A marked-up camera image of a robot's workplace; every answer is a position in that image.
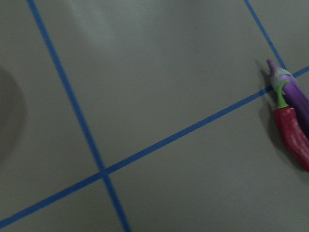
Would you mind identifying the purple eggplant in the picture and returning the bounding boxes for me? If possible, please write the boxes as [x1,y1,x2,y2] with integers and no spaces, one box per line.
[267,59,309,137]

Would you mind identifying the red chili pepper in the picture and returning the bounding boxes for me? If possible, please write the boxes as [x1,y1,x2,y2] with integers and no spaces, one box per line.
[274,80,309,171]

